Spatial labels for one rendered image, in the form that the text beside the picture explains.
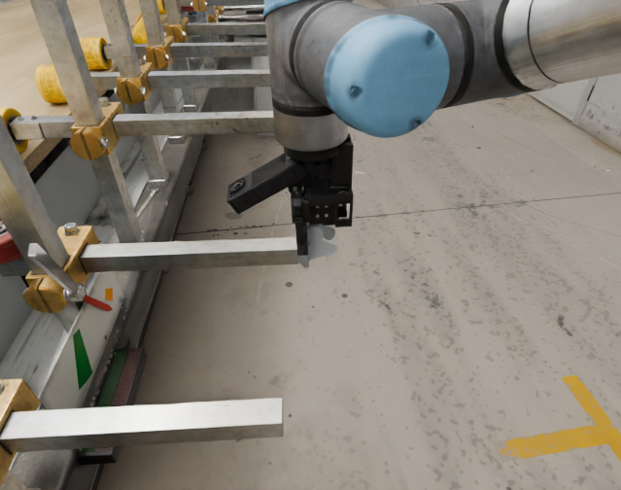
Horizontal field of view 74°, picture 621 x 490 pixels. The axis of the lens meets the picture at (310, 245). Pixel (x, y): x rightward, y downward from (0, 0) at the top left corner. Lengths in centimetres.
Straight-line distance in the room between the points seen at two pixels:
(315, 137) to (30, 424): 43
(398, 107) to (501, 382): 135
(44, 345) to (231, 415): 53
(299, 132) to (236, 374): 115
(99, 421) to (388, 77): 44
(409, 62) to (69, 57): 55
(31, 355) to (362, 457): 91
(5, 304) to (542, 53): 90
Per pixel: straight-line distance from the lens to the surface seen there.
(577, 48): 37
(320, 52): 38
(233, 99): 306
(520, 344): 175
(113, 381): 72
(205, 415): 49
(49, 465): 68
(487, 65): 42
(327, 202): 54
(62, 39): 76
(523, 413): 158
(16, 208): 60
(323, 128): 48
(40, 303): 66
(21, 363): 93
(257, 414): 48
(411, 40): 35
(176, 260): 64
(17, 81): 138
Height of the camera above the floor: 125
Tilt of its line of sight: 39 degrees down
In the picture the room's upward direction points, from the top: straight up
